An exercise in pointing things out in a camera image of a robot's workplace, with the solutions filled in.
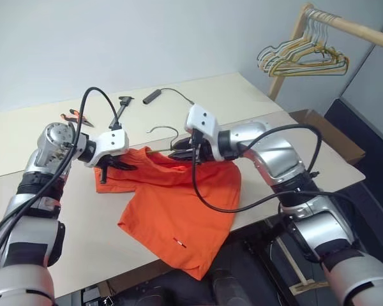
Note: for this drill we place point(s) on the open brown cardboard box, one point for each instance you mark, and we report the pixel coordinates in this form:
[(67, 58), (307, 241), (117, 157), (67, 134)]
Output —
[(325, 127)]

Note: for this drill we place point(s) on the black caliper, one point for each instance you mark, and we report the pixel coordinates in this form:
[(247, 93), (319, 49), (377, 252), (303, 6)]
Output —
[(123, 106)]

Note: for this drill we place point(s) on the orange shirt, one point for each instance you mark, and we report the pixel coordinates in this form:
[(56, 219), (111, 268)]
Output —
[(185, 207)]

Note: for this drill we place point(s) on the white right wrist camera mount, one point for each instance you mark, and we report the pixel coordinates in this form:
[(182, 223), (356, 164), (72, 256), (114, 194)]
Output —
[(204, 121)]

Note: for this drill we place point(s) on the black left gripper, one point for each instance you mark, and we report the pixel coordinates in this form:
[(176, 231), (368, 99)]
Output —
[(110, 161)]

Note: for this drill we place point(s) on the wooden clothes rack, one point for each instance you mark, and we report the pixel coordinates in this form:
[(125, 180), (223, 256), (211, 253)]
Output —
[(354, 28)]

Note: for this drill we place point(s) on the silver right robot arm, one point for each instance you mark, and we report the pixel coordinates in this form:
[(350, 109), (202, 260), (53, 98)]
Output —
[(274, 150)]

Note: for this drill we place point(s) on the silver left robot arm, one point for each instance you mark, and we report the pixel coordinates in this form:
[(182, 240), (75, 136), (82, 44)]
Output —
[(28, 239)]

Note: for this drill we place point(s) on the light wooden floor batten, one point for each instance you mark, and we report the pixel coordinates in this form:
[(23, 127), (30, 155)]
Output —
[(293, 264)]

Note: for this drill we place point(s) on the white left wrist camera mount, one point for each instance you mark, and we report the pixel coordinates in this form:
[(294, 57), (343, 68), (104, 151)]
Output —
[(111, 143)]

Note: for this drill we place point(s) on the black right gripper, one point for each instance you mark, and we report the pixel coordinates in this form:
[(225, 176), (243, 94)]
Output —
[(204, 151)]

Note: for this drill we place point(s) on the flat brown cardboard sheet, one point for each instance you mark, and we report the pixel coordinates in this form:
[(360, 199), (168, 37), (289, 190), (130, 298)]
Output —
[(103, 288)]

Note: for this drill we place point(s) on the orange black pliers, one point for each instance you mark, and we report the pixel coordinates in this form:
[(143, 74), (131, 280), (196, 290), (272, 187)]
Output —
[(78, 119)]

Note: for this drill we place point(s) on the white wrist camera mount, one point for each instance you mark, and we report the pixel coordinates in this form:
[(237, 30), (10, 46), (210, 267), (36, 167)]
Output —
[(111, 143), (204, 121)]

